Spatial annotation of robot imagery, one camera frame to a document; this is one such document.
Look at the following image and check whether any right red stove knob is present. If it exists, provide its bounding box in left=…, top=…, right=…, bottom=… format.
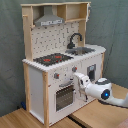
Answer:
left=71, top=65, right=78, bottom=73

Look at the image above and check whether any black toy faucet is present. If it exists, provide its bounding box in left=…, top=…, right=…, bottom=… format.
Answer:
left=66, top=32, right=83, bottom=50

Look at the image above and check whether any wooden toy kitchen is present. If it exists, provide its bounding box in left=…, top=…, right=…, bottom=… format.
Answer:
left=22, top=2, right=105, bottom=128

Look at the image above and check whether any white oven door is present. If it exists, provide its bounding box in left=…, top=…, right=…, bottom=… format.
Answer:
left=49, top=81, right=79, bottom=124

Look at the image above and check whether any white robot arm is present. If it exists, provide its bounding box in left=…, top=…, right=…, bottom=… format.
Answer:
left=73, top=73, right=128, bottom=108

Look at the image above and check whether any black toy stovetop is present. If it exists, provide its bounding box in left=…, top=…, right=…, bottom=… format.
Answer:
left=34, top=53, right=71, bottom=66

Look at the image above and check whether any grey toy sink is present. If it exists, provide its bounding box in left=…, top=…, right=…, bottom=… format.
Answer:
left=65, top=47, right=95, bottom=55

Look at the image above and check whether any grey ice dispenser panel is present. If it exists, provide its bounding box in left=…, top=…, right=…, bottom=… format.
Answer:
left=87, top=65, right=96, bottom=81

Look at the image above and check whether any grey range hood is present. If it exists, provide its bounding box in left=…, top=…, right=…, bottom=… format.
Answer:
left=35, top=5, right=64, bottom=27

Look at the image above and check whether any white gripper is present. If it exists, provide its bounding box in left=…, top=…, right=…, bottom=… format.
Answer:
left=73, top=73, right=90, bottom=97

